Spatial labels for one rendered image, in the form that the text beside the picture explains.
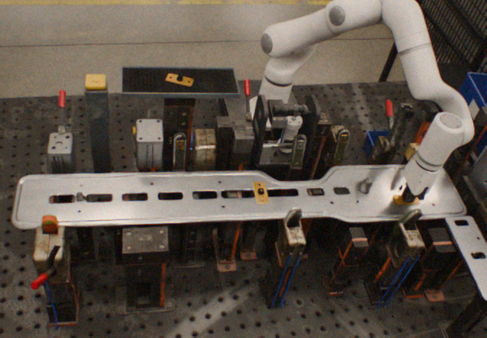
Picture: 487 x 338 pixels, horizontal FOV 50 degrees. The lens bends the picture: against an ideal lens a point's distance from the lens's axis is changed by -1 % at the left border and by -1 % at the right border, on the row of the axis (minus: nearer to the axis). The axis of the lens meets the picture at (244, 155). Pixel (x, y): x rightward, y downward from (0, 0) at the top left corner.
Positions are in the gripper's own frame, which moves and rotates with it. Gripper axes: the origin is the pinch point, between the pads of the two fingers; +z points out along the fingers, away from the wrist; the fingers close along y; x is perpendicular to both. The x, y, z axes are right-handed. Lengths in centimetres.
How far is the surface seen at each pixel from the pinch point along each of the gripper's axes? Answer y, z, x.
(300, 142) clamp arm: -17.9, -5.7, -32.9
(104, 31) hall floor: -238, 103, -104
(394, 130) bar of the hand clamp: -18.9, -9.8, -1.7
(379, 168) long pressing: -13.6, 2.9, -4.5
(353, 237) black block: 12.2, 3.8, -21.5
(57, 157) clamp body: -17, -1, -106
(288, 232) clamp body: 13.0, -1.7, -42.6
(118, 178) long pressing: -12, 3, -89
